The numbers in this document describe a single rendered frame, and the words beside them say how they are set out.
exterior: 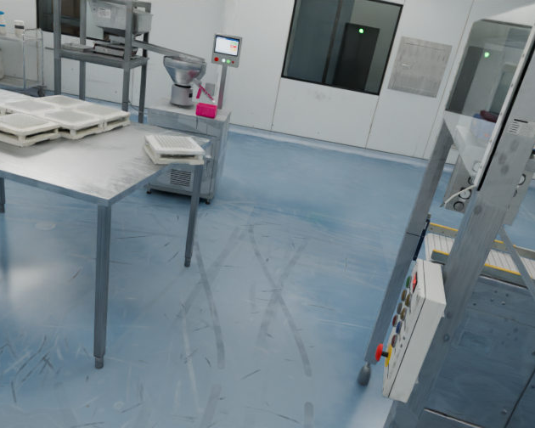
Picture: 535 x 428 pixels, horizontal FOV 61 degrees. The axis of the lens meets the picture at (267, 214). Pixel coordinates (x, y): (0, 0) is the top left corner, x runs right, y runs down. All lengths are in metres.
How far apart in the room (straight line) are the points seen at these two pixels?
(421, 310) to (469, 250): 0.17
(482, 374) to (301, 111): 5.06
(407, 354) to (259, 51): 5.77
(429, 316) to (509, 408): 1.30
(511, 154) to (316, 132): 5.78
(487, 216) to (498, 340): 1.09
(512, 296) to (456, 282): 0.84
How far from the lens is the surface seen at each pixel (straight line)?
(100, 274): 2.02
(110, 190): 1.89
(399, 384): 1.05
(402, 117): 6.80
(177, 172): 3.95
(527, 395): 2.19
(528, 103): 0.95
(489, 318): 1.97
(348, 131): 6.70
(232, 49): 4.07
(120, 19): 4.71
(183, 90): 4.02
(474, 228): 1.00
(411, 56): 6.66
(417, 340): 0.99
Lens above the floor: 1.59
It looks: 23 degrees down
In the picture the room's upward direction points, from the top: 11 degrees clockwise
